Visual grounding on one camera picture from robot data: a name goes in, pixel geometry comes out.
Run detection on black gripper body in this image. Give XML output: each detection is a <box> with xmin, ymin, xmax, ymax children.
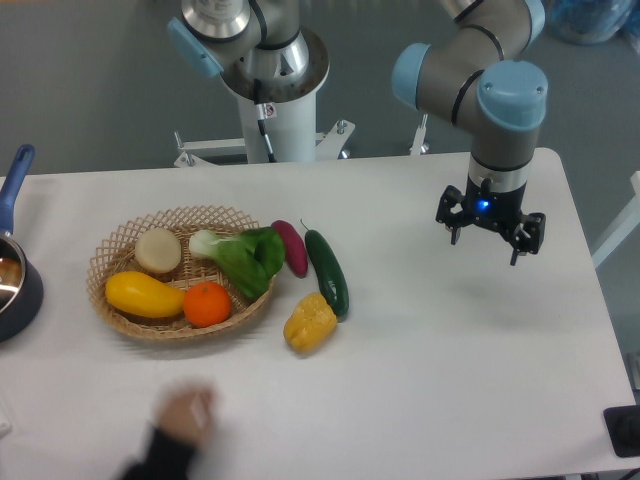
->
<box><xmin>462</xmin><ymin>175</ymin><xmax>526</xmax><ymax>237</ymax></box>

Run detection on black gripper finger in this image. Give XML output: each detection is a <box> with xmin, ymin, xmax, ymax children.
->
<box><xmin>435</xmin><ymin>185</ymin><xmax>466</xmax><ymax>245</ymax></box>
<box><xmin>509</xmin><ymin>212</ymin><xmax>546</xmax><ymax>266</ymax></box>

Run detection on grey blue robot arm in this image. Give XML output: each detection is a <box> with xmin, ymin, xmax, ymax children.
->
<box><xmin>167</xmin><ymin>1</ymin><xmax>548</xmax><ymax>257</ymax></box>

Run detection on black sleeved forearm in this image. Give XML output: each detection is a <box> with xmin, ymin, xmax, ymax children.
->
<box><xmin>117</xmin><ymin>427</ymin><xmax>197</xmax><ymax>480</ymax></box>

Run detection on woven wicker basket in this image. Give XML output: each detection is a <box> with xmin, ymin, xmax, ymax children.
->
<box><xmin>87</xmin><ymin>206</ymin><xmax>273</xmax><ymax>342</ymax></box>

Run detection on blurred human hand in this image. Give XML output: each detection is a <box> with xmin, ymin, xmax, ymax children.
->
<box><xmin>154</xmin><ymin>384</ymin><xmax>214</xmax><ymax>447</ymax></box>

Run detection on dark green cucumber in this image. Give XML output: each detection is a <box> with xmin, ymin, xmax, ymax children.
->
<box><xmin>302</xmin><ymin>223</ymin><xmax>350</xmax><ymax>318</ymax></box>

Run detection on yellow bell pepper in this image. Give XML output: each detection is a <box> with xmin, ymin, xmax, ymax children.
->
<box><xmin>283</xmin><ymin>293</ymin><xmax>338</xmax><ymax>354</ymax></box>

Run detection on blue plastic bag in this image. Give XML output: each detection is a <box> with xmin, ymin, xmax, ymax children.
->
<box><xmin>545</xmin><ymin>1</ymin><xmax>639</xmax><ymax>54</ymax></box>

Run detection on black device at edge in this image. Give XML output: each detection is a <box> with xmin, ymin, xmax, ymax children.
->
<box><xmin>603</xmin><ymin>405</ymin><xmax>639</xmax><ymax>458</ymax></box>

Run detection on green bok choy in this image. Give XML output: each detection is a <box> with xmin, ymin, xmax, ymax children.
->
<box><xmin>189</xmin><ymin>227</ymin><xmax>286</xmax><ymax>299</ymax></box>

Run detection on orange fruit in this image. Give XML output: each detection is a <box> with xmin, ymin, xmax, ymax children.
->
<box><xmin>183</xmin><ymin>281</ymin><xmax>233</xmax><ymax>328</ymax></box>

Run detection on dark blue saucepan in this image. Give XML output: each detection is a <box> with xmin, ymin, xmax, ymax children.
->
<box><xmin>1</xmin><ymin>144</ymin><xmax>44</xmax><ymax>342</ymax></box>

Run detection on white metal table bracket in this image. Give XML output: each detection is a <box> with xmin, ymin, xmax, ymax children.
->
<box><xmin>409</xmin><ymin>114</ymin><xmax>430</xmax><ymax>156</ymax></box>

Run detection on white frame at right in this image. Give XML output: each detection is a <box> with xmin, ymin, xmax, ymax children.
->
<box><xmin>591</xmin><ymin>171</ymin><xmax>639</xmax><ymax>269</ymax></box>

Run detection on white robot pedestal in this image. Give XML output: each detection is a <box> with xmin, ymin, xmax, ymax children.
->
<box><xmin>174</xmin><ymin>90</ymin><xmax>355</xmax><ymax>168</ymax></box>

